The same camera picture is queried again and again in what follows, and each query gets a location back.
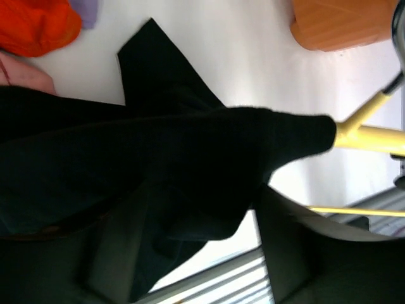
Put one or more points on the pink t shirt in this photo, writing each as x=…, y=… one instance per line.
x=15, y=72

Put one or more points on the aluminium mounting rail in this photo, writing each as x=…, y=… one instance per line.
x=214, y=277

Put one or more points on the lavender t shirt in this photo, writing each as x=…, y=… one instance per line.
x=87, y=10

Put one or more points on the orange plastic basket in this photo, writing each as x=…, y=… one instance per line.
x=332, y=25

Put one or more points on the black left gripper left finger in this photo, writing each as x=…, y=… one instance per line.
x=89, y=260

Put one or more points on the black t shirt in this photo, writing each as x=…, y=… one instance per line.
x=201, y=162

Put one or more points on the yellow hanger with metal hook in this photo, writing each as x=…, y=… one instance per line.
x=354, y=134

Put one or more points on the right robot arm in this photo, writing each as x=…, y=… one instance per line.
x=397, y=29

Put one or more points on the orange t shirt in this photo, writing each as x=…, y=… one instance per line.
x=35, y=28

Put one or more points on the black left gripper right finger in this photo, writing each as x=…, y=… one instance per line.
x=312, y=259

